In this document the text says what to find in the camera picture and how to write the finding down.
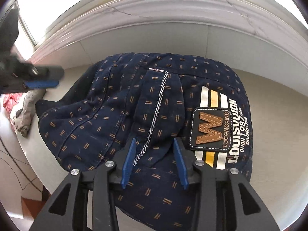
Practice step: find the grey folded garment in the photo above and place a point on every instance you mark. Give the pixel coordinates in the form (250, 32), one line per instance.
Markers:
(23, 112)

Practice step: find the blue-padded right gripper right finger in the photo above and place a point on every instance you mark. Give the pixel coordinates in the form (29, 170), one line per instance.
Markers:
(225, 199)

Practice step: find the red patterned cloth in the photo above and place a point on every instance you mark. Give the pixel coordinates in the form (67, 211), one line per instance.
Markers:
(13, 104)

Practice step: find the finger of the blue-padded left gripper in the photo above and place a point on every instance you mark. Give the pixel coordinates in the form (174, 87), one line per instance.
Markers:
(39, 77)

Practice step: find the white sliding window frame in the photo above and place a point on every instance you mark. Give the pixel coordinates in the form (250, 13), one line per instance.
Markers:
(140, 24)

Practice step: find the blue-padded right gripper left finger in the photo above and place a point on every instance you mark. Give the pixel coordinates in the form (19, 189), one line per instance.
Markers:
(66, 209)

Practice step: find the navy dotted pants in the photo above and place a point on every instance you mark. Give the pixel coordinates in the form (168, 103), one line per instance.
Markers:
(153, 98)

